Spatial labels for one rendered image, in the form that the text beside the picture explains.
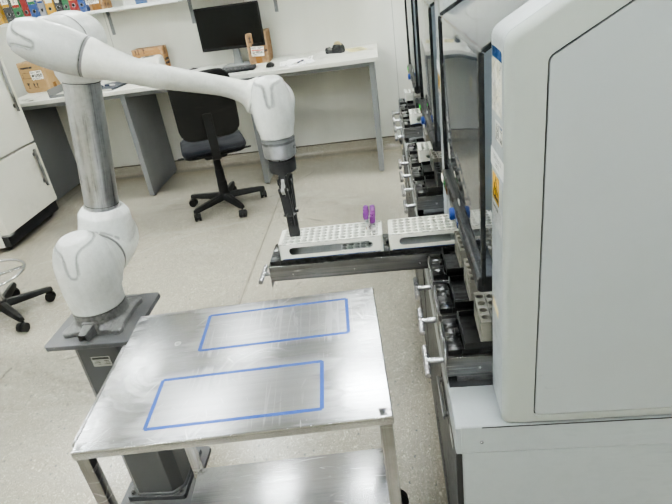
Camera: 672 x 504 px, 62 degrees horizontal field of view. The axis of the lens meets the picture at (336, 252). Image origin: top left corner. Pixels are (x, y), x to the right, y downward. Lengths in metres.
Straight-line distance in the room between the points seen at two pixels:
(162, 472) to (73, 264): 0.79
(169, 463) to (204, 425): 0.94
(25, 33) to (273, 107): 0.59
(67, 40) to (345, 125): 3.81
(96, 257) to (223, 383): 0.64
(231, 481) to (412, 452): 0.67
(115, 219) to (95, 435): 0.80
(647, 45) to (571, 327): 0.45
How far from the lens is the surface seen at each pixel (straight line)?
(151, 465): 2.05
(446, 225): 1.58
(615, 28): 0.86
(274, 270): 1.61
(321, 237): 1.58
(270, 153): 1.49
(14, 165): 4.80
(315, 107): 5.10
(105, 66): 1.52
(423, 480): 2.01
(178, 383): 1.24
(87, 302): 1.71
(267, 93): 1.45
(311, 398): 1.10
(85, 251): 1.67
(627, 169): 0.92
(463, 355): 1.19
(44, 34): 1.55
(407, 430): 2.16
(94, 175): 1.78
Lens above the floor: 1.55
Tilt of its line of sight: 27 degrees down
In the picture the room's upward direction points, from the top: 9 degrees counter-clockwise
